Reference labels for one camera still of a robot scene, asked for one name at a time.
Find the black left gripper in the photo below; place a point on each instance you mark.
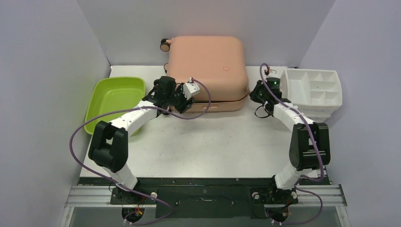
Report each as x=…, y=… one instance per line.
x=185, y=103

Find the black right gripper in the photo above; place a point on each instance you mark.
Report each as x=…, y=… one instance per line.
x=257, y=95

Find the pink hard-shell suitcase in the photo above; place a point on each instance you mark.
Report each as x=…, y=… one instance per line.
x=217, y=62

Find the white plastic drawer organizer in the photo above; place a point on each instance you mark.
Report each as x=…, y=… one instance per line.
x=316, y=93

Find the green plastic tray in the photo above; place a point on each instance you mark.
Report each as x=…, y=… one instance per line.
x=113, y=94

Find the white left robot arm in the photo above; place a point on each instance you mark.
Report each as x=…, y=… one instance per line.
x=109, y=146

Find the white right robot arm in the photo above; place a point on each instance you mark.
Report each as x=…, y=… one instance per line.
x=309, y=147

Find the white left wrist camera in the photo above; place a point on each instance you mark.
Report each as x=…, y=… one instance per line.
x=190, y=89

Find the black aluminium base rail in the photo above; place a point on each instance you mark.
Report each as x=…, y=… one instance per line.
x=163, y=200

